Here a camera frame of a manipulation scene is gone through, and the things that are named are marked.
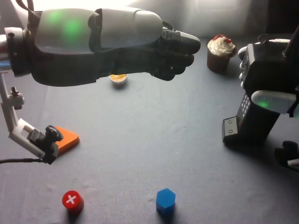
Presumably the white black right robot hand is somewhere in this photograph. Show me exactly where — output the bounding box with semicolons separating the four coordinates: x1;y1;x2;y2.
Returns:
237;34;299;119

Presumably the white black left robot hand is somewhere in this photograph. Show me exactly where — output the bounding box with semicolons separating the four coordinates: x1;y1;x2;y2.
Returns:
4;7;201;87

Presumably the black handheld device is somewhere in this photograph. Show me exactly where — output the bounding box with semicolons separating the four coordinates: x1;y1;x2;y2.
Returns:
221;23;299;147

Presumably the small white cup orange drink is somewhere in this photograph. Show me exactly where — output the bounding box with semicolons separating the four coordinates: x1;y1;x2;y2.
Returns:
109;73;128;85

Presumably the toy cupcake with cream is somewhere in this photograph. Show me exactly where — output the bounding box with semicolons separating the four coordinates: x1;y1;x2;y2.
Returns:
206;34;238;73

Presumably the orange triangular block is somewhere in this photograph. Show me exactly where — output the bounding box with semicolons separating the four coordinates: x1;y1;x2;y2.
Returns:
55;126;80;156

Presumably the white curtain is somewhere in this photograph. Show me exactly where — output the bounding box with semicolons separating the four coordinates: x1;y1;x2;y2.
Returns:
126;0;269;40

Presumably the grey table cloth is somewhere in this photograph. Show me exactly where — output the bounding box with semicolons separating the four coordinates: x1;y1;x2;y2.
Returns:
0;37;299;224

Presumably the blue hexagonal block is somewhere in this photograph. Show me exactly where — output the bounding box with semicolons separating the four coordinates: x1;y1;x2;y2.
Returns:
156;188;176;213

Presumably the red cylinder block white cross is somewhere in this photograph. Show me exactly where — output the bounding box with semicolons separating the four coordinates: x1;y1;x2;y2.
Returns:
62;190;85;212

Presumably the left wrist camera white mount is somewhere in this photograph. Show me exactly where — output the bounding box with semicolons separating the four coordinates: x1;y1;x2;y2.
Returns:
0;72;64;165

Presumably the black left camera cable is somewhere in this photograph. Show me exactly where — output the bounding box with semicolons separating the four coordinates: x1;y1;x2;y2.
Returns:
0;157;45;164

